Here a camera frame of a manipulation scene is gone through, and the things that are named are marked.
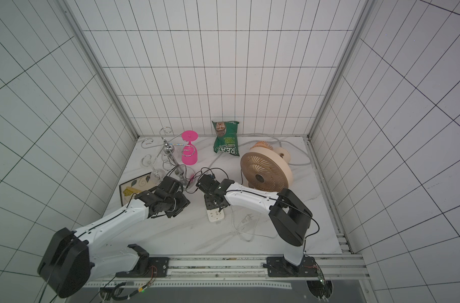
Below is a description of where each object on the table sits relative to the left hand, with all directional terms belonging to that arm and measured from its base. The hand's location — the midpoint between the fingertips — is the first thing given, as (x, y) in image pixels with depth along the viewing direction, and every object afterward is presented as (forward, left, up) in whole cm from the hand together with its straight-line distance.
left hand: (185, 207), depth 84 cm
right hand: (+2, -10, 0) cm, 10 cm away
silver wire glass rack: (+17, +8, +12) cm, 23 cm away
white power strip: (-2, -14, -3) cm, 14 cm away
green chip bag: (+40, -17, +3) cm, 43 cm away
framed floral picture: (+15, +26, -5) cm, 30 cm away
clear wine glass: (+9, +11, +13) cm, 20 cm away
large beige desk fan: (+7, -34, +23) cm, 42 cm away
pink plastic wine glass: (+23, 0, +11) cm, 26 cm away
